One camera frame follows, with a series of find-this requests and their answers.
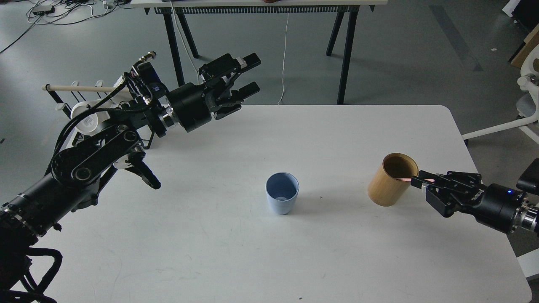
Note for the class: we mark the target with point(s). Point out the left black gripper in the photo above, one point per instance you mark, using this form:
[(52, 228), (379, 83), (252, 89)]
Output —
[(188, 101)]

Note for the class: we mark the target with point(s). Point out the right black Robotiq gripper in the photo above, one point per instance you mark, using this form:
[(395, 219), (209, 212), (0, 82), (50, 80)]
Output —
[(494, 206)]

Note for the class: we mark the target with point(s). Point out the pink chopstick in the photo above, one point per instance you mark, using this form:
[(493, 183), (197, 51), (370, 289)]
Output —
[(404, 179)]

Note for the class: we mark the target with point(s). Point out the light blue plastic cup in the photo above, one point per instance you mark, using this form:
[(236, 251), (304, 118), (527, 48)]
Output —
[(282, 190)]

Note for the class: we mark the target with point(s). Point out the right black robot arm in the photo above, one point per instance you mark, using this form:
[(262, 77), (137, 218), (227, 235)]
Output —
[(527, 217)]

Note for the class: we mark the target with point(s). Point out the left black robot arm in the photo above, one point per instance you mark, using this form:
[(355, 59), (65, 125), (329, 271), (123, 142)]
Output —
[(100, 138)]

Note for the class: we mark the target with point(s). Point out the bamboo cylindrical holder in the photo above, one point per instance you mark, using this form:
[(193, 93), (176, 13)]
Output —
[(383, 189)]

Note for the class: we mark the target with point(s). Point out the white office chair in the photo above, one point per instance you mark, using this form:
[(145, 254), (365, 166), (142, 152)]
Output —
[(527, 105)]

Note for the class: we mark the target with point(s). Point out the white mug with face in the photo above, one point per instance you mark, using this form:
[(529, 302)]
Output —
[(92, 124)]

